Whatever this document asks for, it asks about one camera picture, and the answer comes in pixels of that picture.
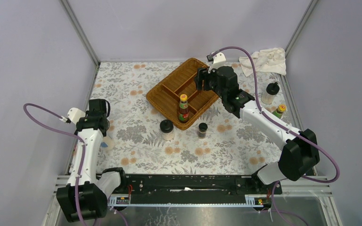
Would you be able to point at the floral patterned table mat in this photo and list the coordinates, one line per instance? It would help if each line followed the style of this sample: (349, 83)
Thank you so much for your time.
(231, 146)

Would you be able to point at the white crumpled cloth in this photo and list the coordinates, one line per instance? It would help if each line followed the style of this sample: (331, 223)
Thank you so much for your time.
(271, 60)

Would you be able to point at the brown wicker divided basket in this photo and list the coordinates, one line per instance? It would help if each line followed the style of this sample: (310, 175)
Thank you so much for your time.
(165, 96)

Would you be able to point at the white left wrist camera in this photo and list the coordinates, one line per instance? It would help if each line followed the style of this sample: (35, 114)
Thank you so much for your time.
(73, 116)

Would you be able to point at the green sauce bottle yellow cap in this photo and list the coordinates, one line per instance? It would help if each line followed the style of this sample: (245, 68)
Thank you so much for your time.
(279, 111)

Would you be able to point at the red sauce bottle yellow cap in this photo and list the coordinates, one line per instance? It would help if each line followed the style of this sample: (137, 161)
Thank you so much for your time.
(183, 108)

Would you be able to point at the silver lid jar blue label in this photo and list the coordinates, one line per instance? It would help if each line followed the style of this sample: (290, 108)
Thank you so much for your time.
(107, 144)

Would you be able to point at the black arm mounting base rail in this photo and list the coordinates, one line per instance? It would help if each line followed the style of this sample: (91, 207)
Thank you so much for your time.
(183, 190)

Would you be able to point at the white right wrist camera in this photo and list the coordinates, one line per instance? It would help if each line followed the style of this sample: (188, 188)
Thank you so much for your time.
(217, 60)

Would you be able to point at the small pepper jar black cap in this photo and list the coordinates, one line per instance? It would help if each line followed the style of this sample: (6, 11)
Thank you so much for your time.
(202, 129)

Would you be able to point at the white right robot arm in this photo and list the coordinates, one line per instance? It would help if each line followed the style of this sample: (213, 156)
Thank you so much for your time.
(297, 153)

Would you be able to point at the white bottle black cap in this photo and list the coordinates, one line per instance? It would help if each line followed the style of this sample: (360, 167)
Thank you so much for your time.
(270, 93)

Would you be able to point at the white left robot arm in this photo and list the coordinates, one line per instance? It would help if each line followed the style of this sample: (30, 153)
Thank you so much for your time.
(85, 197)

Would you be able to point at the white jar wide black lid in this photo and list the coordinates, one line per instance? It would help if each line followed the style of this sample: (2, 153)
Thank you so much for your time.
(167, 129)

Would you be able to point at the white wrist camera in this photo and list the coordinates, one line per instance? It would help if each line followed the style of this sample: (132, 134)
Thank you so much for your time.
(73, 116)
(217, 60)

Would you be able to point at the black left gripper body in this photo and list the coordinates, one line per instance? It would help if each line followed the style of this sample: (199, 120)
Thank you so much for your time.
(98, 106)

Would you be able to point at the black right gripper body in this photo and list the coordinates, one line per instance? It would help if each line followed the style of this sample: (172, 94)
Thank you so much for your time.
(210, 82)

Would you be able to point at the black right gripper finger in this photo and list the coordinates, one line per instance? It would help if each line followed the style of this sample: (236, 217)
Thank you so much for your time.
(199, 84)
(202, 73)

